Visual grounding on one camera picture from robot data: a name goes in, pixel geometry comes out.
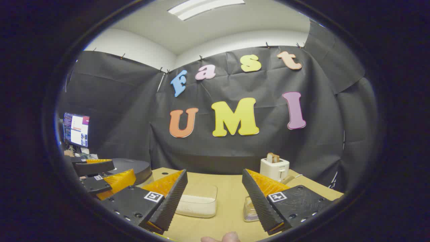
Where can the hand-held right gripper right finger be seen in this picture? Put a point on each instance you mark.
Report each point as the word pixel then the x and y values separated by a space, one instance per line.
pixel 258 205

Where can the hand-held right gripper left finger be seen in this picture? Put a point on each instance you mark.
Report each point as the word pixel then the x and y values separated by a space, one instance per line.
pixel 173 201

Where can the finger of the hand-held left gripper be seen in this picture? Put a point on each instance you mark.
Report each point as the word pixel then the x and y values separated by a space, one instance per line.
pixel 95 184
pixel 94 167

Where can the black silver rice cooker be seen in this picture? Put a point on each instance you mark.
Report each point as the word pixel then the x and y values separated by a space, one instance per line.
pixel 134 166

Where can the clear plastic rice container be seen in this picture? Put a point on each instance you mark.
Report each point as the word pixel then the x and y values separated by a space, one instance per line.
pixel 198 193

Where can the white toaster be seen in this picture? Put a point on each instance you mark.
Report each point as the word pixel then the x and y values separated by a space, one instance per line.
pixel 273 169

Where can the computer monitor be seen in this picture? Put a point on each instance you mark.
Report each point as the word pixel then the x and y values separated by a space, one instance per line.
pixel 76 129

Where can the toasted bread slice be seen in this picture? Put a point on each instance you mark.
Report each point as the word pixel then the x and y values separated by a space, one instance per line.
pixel 270 158

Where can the black backdrop cloth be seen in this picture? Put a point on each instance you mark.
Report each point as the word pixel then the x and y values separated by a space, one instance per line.
pixel 235 151

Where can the ceiling light panel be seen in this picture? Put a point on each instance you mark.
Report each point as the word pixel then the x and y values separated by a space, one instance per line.
pixel 201 7

